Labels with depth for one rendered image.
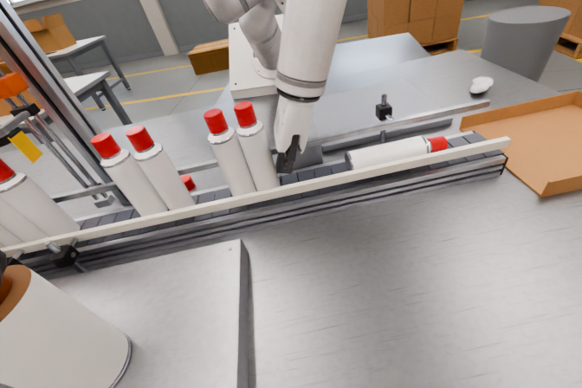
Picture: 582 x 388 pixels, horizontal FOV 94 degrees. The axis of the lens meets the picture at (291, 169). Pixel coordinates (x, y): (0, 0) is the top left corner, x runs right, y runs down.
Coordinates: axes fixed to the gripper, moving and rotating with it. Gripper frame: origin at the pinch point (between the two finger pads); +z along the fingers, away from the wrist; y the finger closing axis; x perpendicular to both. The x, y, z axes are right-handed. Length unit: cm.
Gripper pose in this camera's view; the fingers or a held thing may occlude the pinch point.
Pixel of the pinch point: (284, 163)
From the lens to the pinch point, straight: 55.6
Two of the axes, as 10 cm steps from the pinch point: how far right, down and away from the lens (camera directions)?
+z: -1.7, 7.9, 5.9
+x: 9.8, 0.6, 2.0
